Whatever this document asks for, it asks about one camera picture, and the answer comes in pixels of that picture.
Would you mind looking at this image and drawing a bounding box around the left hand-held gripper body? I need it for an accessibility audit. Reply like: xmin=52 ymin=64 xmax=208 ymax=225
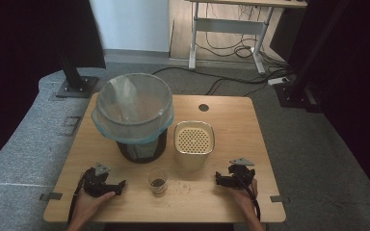
xmin=82 ymin=162 xmax=113 ymax=198

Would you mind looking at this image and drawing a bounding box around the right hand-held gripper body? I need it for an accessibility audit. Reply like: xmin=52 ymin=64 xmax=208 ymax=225
xmin=226 ymin=157 xmax=256 ymax=190

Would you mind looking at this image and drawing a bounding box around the person's left hand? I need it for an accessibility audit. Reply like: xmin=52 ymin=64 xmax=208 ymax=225
xmin=72 ymin=188 xmax=117 ymax=225

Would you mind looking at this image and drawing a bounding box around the person's right hand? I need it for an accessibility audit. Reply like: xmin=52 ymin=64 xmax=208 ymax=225
xmin=228 ymin=178 xmax=260 ymax=217

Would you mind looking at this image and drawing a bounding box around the glass cup with dark dregs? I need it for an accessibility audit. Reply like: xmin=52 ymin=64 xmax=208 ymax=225
xmin=145 ymin=167 xmax=169 ymax=197

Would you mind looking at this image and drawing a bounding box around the black mesh trash can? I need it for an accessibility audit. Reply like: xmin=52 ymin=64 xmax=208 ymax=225
xmin=115 ymin=127 xmax=169 ymax=165

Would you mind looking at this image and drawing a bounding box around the beige container with perforated strainer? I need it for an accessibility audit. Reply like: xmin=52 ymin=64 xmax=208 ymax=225
xmin=172 ymin=119 xmax=216 ymax=171

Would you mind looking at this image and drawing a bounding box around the grey tape strip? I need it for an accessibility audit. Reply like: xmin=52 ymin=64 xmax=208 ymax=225
xmin=39 ymin=192 xmax=64 ymax=202
xmin=269 ymin=194 xmax=291 ymax=204

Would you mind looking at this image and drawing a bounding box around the trash bin with plastic liner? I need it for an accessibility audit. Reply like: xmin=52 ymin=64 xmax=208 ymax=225
xmin=91 ymin=72 xmax=175 ymax=145

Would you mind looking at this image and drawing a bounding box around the white power strip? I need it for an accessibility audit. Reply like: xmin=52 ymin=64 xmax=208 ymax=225
xmin=267 ymin=76 xmax=290 ymax=87

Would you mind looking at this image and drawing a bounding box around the dark curtain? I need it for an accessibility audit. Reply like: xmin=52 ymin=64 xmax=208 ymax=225
xmin=269 ymin=0 xmax=370 ymax=210
xmin=0 ymin=0 xmax=107 ymax=176

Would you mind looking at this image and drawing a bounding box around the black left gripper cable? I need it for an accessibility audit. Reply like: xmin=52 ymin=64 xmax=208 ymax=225
xmin=66 ymin=168 xmax=93 ymax=225

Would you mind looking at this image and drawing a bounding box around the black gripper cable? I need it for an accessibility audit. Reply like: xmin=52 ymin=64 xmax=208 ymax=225
xmin=66 ymin=168 xmax=93 ymax=225
xmin=233 ymin=172 xmax=262 ymax=223

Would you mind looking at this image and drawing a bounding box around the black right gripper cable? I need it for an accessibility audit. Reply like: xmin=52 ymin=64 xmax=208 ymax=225
xmin=233 ymin=172 xmax=262 ymax=223

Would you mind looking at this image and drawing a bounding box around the black floor cable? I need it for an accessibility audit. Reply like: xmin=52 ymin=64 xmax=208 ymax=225
xmin=151 ymin=65 xmax=271 ymax=85

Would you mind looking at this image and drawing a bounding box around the black stand with base plate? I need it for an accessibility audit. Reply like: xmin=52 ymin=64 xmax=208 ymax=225
xmin=55 ymin=52 xmax=100 ymax=99
xmin=273 ymin=0 xmax=351 ymax=114

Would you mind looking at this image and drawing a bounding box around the tangle of black cables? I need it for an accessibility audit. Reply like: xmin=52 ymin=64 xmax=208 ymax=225
xmin=195 ymin=3 xmax=292 ymax=97

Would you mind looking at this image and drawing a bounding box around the white metal desk frame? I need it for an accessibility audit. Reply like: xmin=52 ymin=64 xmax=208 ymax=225
xmin=185 ymin=0 xmax=308 ymax=76

